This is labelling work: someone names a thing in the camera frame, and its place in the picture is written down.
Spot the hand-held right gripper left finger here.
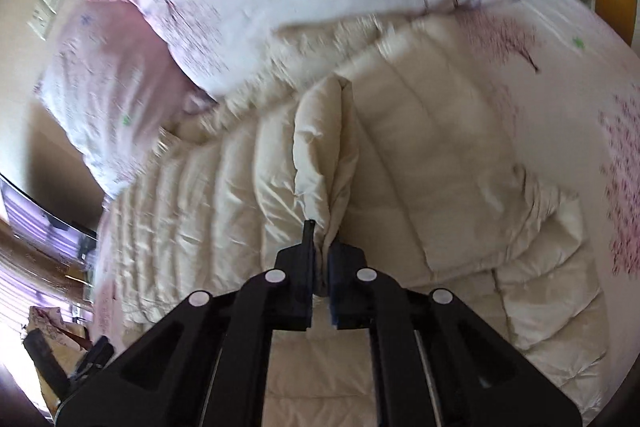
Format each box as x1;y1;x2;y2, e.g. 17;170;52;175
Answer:
55;219;317;427

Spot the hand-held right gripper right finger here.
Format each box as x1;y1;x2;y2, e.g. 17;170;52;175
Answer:
327;241;583;427

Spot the cream down jacket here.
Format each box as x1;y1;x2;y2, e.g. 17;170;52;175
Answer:
97;14;613;427

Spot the floral patterned bag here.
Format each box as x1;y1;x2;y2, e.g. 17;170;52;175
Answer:
22;306;92;358

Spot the flat screen television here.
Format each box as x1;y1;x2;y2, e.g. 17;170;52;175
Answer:
0;174;98;260

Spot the pink tree-print bed sheet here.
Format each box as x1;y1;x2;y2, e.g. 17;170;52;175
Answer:
87;0;640;408

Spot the cream wall outlet plate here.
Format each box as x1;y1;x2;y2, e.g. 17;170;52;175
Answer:
29;0;69;38

